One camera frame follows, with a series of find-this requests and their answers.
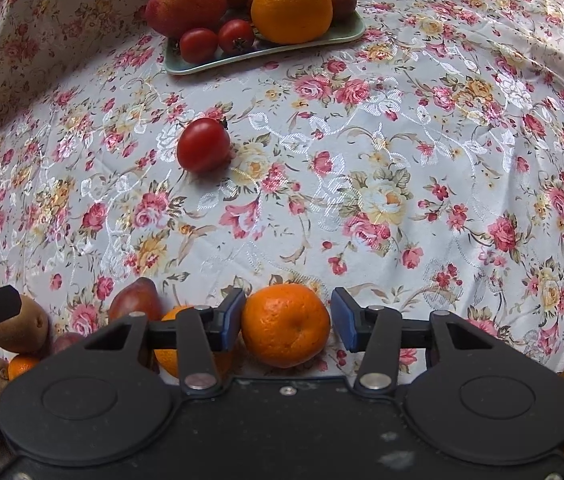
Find mandarin with stem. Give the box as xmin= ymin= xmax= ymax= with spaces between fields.
xmin=154 ymin=304 xmax=235 ymax=378

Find purple plum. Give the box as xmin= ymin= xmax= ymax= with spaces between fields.
xmin=50 ymin=332 xmax=84 ymax=356
xmin=107 ymin=278 xmax=163 ymax=323

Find purple plum front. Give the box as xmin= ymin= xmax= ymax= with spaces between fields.
xmin=50 ymin=332 xmax=84 ymax=356

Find red tomato lone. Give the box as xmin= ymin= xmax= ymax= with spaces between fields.
xmin=177 ymin=118 xmax=231 ymax=174

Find floral tablecloth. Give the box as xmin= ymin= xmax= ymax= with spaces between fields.
xmin=0 ymin=0 xmax=564 ymax=370

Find green rectangular plate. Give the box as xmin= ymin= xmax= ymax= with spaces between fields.
xmin=163 ymin=12 xmax=367 ymax=76

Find plate cherry tomato left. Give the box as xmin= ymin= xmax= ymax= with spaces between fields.
xmin=179 ymin=28 xmax=218 ymax=64

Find plate cherry tomato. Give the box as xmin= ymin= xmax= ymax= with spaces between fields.
xmin=179 ymin=28 xmax=218 ymax=64
xmin=218 ymin=18 xmax=255 ymax=55

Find plate cherry tomato right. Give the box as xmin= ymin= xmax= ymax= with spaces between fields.
xmin=218 ymin=18 xmax=255 ymax=55

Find plate brown plum right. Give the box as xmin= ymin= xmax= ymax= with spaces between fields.
xmin=331 ymin=0 xmax=357 ymax=23

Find red apple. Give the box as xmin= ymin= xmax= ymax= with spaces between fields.
xmin=144 ymin=0 xmax=227 ymax=39

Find bumpy orange with stem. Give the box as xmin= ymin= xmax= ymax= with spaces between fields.
xmin=250 ymin=0 xmax=333 ymax=44

